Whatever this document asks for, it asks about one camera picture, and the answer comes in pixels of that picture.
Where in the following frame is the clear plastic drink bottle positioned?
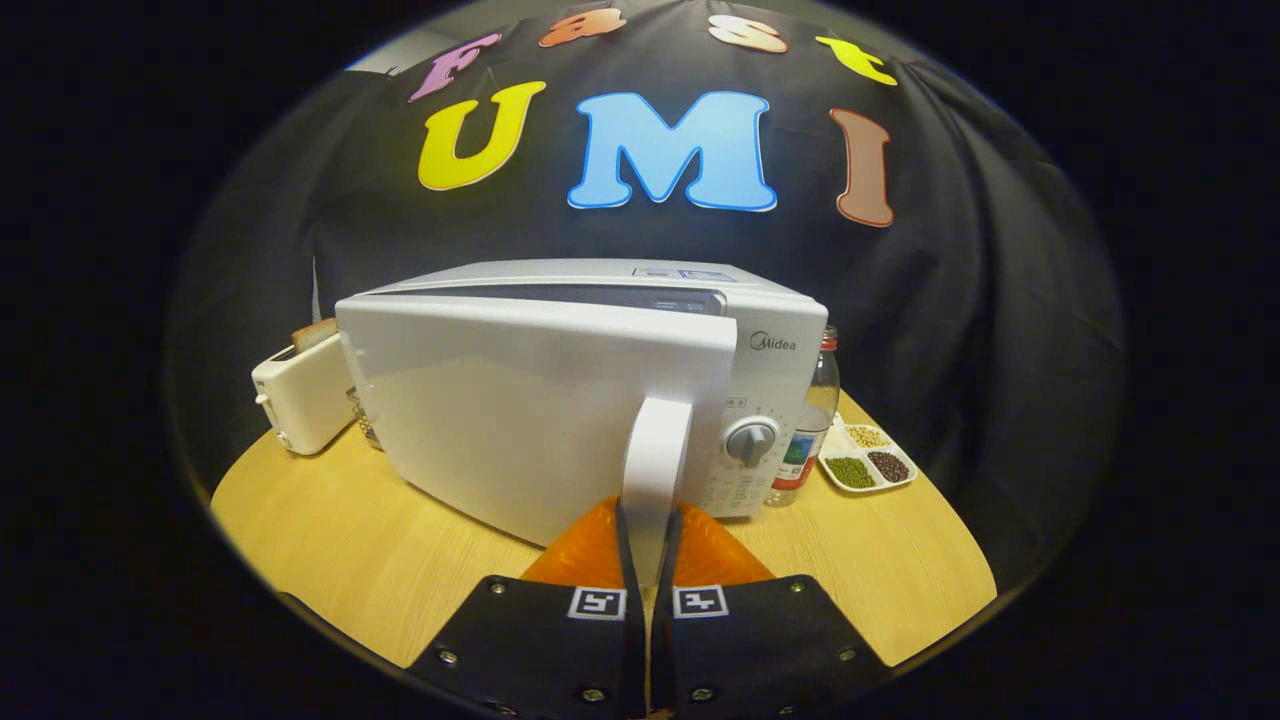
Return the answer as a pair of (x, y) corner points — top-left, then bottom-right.
(765, 325), (841, 507)

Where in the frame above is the white microwave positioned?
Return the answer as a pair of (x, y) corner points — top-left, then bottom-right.
(335, 259), (830, 588)

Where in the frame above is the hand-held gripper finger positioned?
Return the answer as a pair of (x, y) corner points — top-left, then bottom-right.
(408, 497), (649, 719)
(650, 500), (891, 719)

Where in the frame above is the cream toaster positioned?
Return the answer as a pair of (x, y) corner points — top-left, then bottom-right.
(251, 333), (357, 456)

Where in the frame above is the white divided bean dish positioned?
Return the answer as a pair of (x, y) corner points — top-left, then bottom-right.
(817, 420), (919, 495)

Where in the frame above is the small wire mesh basket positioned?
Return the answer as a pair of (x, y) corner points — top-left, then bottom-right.
(346, 388), (383, 451)

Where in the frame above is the black backdrop cloth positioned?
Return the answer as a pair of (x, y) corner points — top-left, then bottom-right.
(165, 0), (1126, 601)

